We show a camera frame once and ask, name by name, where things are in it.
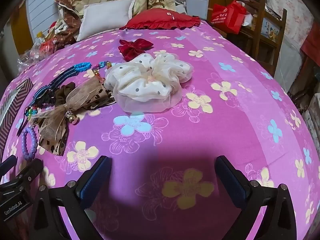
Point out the red plastic bag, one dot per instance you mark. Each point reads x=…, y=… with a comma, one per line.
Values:
x=230, y=17

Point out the striped rim white box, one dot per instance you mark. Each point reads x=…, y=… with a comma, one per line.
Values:
x=15, y=107

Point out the white polka dot scrunchie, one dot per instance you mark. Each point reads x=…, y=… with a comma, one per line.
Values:
x=140, y=85

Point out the white pillow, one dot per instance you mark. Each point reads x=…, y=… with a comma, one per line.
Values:
x=105, y=17

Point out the brown leopard organza bow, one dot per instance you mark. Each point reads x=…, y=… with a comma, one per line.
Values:
x=57, y=115

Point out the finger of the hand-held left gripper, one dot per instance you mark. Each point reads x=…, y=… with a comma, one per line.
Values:
x=28, y=173
x=7, y=162

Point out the pale floral cloth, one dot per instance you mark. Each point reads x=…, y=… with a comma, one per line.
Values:
x=287, y=5

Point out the red fabric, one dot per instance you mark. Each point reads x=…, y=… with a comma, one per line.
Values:
x=308, y=47

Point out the pink floral bedsheet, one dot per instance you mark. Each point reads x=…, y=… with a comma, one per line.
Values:
x=200, y=130

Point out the pile of plastic bags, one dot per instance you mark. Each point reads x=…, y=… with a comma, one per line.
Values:
x=42, y=47

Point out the brown scrunchie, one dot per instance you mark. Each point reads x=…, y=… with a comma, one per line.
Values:
x=62, y=95

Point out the blue striped hair band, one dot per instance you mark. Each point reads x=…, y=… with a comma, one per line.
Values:
x=62, y=78

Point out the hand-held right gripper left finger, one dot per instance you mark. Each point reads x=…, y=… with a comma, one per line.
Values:
x=97, y=180

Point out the red velvet bow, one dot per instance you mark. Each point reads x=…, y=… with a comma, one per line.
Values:
x=132, y=47

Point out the red ruffled pillow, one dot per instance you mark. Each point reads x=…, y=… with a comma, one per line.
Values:
x=160, y=17

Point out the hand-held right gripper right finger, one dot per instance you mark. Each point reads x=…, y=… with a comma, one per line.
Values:
x=231, y=182

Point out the wooden chair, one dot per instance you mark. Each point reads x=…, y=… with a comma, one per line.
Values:
x=257, y=42

